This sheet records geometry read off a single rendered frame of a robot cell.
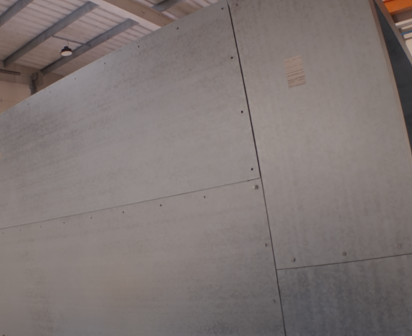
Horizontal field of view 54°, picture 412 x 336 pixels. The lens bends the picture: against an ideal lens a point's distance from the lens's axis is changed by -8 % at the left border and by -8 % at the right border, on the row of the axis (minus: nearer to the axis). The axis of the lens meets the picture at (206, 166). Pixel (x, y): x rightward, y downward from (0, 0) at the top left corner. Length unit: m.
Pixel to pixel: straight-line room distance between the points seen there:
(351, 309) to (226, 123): 0.61
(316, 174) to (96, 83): 0.88
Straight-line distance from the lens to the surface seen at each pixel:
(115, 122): 1.53
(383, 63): 1.11
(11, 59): 13.29
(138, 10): 10.53
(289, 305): 1.21
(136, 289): 1.51
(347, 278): 1.13
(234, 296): 1.28
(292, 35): 1.20
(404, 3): 9.77
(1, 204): 2.17
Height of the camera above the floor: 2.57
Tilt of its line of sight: 7 degrees up
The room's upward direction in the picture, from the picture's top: 9 degrees counter-clockwise
